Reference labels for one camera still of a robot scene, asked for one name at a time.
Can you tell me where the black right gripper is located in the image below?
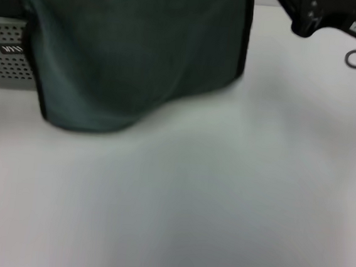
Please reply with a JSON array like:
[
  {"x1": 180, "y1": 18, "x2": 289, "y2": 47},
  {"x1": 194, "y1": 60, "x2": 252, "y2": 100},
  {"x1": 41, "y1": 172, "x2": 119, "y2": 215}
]
[{"x1": 267, "y1": 0, "x2": 356, "y2": 43}]

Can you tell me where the grey-green perforated storage box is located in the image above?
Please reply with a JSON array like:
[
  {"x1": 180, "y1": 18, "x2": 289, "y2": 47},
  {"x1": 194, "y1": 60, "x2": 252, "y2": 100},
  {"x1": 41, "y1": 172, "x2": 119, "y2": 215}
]
[{"x1": 0, "y1": 17, "x2": 42, "y2": 93}]

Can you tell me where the dark green towel yellow backing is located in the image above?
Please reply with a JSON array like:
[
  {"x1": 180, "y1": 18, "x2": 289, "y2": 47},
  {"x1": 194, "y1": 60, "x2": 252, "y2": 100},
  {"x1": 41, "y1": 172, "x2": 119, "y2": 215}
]
[{"x1": 0, "y1": 0, "x2": 255, "y2": 147}]

